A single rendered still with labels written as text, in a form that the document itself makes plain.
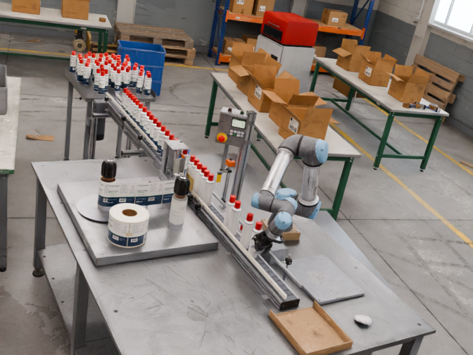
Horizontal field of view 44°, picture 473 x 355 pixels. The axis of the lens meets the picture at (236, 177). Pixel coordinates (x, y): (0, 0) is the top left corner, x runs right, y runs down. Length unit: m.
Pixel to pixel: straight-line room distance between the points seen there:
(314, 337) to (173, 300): 0.66
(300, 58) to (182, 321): 6.58
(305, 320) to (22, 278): 2.16
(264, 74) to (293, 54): 2.81
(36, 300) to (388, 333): 2.26
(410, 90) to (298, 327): 4.90
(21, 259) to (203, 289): 1.91
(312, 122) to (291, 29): 3.84
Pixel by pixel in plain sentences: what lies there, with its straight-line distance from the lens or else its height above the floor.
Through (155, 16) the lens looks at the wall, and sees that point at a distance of 10.75.
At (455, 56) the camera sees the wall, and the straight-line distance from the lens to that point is 10.14.
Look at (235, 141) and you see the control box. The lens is 3.28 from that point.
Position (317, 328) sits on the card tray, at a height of 0.83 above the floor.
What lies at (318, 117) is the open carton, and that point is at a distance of 4.88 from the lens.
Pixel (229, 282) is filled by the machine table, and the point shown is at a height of 0.83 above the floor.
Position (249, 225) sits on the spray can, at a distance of 3.04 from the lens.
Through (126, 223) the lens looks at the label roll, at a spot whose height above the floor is 1.02.
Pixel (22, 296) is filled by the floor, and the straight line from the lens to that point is 4.09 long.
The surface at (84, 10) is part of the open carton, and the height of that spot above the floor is 0.91.
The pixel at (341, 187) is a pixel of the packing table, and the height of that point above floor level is 0.43.
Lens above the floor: 2.49
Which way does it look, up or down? 24 degrees down
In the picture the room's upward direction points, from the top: 11 degrees clockwise
